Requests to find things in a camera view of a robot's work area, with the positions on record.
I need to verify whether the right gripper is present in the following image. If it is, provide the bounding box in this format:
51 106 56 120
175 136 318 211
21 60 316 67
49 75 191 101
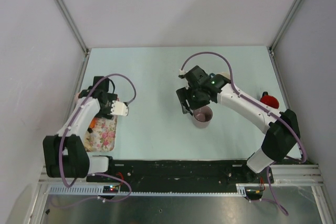
176 85 210 114

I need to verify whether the purple mug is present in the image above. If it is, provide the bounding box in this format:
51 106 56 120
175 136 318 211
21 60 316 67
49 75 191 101
191 106 213 129

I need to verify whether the orange mug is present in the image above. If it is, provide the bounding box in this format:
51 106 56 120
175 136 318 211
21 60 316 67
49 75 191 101
88 118 96 130

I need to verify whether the red mug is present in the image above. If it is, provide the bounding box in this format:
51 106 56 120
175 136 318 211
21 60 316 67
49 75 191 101
260 91 280 109

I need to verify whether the pink mug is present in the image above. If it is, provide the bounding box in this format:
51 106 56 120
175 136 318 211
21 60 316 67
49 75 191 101
74 93 79 104

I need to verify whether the teal mug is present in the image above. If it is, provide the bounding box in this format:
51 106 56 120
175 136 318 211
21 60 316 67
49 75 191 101
209 72 231 84

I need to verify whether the beige mug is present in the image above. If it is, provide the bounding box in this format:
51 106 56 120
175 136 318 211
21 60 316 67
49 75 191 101
83 132 95 152

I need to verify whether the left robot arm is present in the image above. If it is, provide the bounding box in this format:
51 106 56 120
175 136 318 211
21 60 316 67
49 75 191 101
43 76 118 182

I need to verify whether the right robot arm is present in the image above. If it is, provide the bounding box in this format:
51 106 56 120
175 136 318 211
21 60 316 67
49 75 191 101
176 66 300 183

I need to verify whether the floral tray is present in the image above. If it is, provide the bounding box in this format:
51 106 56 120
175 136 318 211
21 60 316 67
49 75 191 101
87 116 118 152

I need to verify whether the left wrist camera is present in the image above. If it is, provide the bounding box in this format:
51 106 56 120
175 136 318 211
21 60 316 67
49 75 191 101
110 100 129 116

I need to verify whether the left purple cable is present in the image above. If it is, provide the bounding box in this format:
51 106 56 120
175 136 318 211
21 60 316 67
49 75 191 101
59 73 137 209

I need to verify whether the purple cable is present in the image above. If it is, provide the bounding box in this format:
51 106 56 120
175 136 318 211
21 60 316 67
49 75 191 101
181 51 308 217
59 73 137 209

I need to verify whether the white cable duct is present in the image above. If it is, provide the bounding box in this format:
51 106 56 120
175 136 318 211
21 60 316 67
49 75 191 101
48 185 120 196

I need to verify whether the aluminium frame post left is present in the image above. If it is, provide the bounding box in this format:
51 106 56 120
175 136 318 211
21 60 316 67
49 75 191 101
54 0 89 56

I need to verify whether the aluminium frame post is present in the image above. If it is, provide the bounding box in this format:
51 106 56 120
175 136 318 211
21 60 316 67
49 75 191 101
268 0 305 55
54 0 89 56

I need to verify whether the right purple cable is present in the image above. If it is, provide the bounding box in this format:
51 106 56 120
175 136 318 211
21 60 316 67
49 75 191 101
181 51 308 217

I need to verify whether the aluminium front rail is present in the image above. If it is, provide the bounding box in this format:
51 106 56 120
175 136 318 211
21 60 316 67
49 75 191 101
38 164 324 186

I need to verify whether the aluminium frame post right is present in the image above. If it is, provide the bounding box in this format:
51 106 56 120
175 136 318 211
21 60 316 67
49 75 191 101
268 0 305 55

